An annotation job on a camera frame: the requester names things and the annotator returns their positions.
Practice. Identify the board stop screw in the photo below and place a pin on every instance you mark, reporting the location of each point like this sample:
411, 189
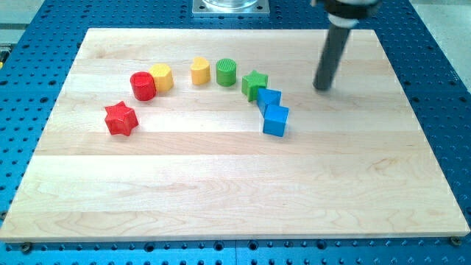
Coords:
455, 241
26, 247

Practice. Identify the red cylinder block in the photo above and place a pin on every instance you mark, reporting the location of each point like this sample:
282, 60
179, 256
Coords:
143, 86

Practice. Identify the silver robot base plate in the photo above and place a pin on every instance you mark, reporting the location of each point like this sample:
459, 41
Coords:
211, 8

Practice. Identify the yellow heart block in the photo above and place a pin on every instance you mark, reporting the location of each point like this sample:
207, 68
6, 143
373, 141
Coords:
200, 71

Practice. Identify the red star block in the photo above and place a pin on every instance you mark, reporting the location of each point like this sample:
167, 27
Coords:
120, 119

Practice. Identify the green star block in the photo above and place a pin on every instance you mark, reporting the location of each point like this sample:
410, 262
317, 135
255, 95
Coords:
252, 82

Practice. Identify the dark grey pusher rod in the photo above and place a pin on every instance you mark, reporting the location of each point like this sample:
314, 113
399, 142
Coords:
332, 52

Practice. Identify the wooden board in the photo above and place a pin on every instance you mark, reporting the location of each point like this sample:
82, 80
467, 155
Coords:
353, 161

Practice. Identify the right board stop screw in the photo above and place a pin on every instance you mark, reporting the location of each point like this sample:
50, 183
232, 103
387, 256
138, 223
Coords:
455, 241

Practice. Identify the blue triangle block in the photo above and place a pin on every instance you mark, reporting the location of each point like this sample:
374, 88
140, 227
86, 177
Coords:
267, 97

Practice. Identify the left board stop screw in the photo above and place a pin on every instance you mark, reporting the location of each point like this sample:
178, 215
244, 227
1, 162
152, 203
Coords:
26, 247

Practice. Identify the blue cube block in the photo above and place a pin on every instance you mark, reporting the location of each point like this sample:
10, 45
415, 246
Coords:
275, 120

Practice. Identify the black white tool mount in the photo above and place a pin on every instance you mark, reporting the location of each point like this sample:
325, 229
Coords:
347, 13

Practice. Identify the green cylinder block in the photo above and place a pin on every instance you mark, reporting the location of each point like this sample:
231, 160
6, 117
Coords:
226, 72

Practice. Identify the yellow hexagon block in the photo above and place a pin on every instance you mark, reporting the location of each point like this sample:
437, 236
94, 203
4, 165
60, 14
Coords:
162, 76

